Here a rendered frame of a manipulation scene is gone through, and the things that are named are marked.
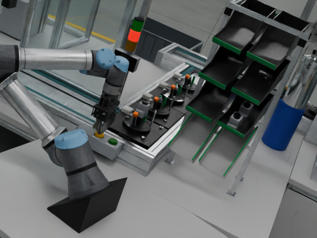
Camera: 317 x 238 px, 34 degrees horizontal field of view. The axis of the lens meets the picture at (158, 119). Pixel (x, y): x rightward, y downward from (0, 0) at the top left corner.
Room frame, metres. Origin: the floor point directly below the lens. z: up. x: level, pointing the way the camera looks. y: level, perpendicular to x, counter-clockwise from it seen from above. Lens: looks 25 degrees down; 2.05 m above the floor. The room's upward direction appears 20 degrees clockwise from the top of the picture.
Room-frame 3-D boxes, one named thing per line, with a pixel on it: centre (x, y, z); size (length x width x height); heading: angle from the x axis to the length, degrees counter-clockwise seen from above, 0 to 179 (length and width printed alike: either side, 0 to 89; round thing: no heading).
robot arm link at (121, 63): (1.96, 0.23, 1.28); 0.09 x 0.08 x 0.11; 114
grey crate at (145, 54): (4.31, 0.20, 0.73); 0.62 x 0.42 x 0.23; 76
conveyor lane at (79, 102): (2.27, 0.37, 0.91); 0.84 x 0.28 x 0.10; 76
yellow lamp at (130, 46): (2.33, 0.24, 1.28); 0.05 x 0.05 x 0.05
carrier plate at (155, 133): (2.17, 0.09, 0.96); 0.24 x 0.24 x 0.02; 76
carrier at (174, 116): (2.42, 0.03, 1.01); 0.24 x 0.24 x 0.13; 76
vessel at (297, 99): (2.81, -0.69, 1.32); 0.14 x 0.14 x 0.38
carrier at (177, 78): (2.90, -0.09, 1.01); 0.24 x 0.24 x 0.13; 76
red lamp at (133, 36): (2.33, 0.24, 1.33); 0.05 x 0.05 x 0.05
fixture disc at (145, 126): (2.17, 0.09, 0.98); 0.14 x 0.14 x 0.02
